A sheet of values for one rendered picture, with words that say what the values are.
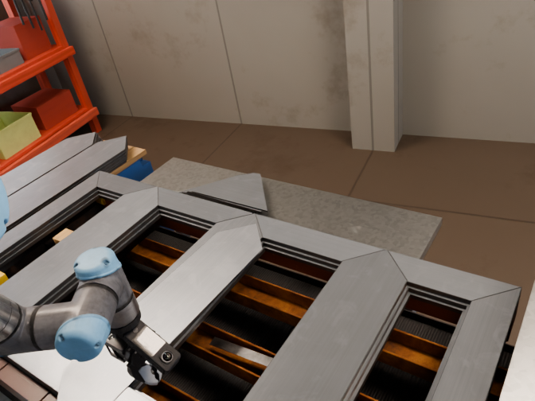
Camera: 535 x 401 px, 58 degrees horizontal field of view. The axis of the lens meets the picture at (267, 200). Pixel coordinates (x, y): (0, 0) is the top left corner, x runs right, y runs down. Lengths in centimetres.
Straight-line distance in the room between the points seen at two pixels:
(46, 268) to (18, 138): 266
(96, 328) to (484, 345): 79
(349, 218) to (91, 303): 101
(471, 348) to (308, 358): 35
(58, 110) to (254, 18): 186
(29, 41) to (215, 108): 152
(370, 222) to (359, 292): 43
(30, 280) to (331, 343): 93
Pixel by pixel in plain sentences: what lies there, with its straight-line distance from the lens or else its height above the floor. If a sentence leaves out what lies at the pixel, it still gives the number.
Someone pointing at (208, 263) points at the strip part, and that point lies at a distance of 141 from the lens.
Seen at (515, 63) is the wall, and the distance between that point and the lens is 339.
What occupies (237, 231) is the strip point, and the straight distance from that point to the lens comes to 149.
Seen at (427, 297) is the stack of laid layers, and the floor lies 83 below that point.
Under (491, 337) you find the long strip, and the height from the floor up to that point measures 85.
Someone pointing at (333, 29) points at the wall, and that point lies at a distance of 351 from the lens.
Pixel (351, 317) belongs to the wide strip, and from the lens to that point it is 119.
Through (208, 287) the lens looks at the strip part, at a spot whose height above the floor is 85.
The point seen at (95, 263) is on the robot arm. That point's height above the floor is 124.
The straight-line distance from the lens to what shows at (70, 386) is 127.
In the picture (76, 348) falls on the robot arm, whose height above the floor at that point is 119.
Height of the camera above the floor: 176
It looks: 35 degrees down
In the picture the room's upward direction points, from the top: 11 degrees counter-clockwise
